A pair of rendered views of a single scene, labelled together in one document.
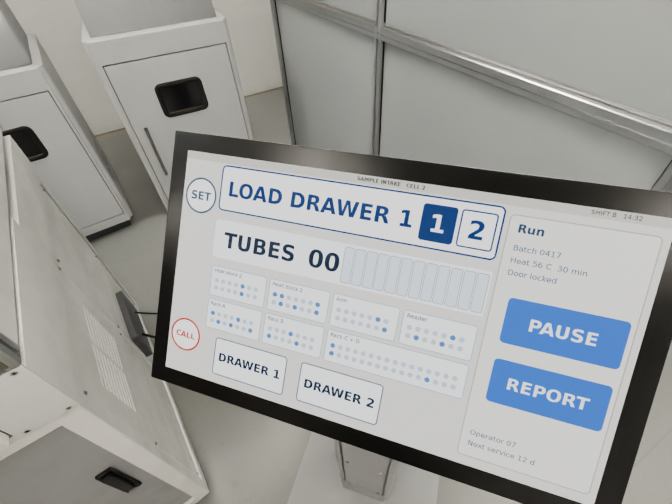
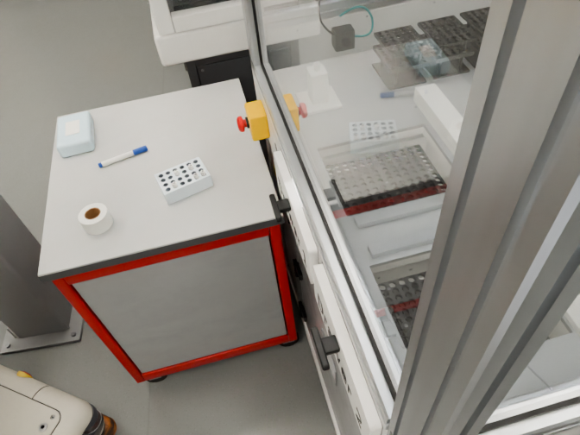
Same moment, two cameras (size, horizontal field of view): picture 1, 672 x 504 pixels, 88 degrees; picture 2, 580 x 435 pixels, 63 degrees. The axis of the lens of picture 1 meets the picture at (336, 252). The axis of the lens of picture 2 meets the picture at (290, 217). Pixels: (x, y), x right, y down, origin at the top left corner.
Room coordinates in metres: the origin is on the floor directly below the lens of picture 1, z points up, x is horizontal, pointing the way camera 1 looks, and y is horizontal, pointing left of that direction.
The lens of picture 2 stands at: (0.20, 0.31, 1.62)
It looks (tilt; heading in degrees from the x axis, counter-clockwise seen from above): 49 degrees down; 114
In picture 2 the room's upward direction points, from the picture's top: 7 degrees counter-clockwise
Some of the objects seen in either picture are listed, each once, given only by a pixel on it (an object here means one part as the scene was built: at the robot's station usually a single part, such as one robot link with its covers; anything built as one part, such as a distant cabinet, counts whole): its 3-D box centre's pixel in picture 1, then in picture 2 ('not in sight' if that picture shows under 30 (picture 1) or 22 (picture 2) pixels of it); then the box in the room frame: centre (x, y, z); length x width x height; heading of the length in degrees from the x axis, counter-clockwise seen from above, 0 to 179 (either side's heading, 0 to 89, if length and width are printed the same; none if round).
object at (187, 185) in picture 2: not in sight; (184, 179); (-0.40, 1.02, 0.78); 0.12 x 0.08 x 0.04; 47
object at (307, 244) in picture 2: not in sight; (294, 213); (-0.06, 0.90, 0.87); 0.29 x 0.02 x 0.11; 123
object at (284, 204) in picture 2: not in sight; (280, 206); (-0.08, 0.89, 0.91); 0.07 x 0.04 x 0.01; 123
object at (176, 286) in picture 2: not in sight; (188, 242); (-0.53, 1.09, 0.38); 0.62 x 0.58 x 0.76; 123
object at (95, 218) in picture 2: not in sight; (95, 218); (-0.56, 0.84, 0.78); 0.07 x 0.07 x 0.04
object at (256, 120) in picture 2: not in sight; (255, 120); (-0.25, 1.17, 0.88); 0.07 x 0.05 x 0.07; 123
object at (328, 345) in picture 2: not in sight; (326, 345); (0.09, 0.63, 0.91); 0.07 x 0.04 x 0.01; 123
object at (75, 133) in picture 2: not in sight; (75, 133); (-0.80, 1.11, 0.78); 0.15 x 0.10 x 0.04; 126
